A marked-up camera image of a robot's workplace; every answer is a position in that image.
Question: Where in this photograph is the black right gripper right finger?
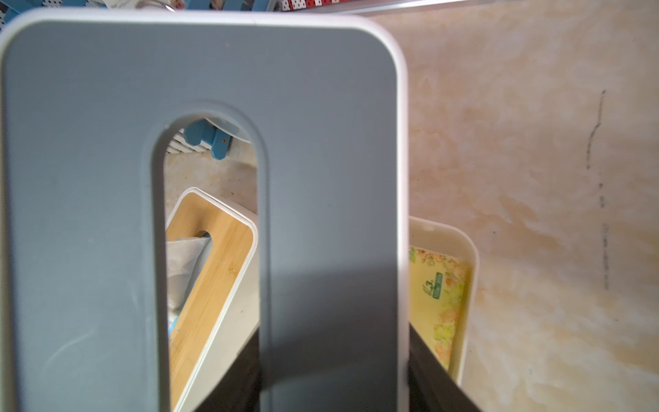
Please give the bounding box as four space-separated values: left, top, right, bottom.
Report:
408 324 480 412

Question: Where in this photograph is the grey tissue box lid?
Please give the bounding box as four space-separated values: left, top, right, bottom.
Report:
1 8 409 411

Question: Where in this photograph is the blue tissue paper pack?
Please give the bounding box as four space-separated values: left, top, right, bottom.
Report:
166 233 212 335

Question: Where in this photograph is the yellow tissue paper pack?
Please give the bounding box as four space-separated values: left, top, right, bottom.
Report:
408 247 470 369

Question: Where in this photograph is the white tissue box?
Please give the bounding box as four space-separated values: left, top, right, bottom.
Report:
408 216 480 386

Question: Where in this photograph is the blue white toy crib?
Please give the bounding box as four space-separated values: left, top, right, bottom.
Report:
1 0 293 161

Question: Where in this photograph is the bamboo tissue box lid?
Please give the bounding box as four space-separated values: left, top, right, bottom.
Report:
166 187 259 411

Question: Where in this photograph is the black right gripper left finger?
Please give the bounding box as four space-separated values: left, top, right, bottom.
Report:
196 329 260 412

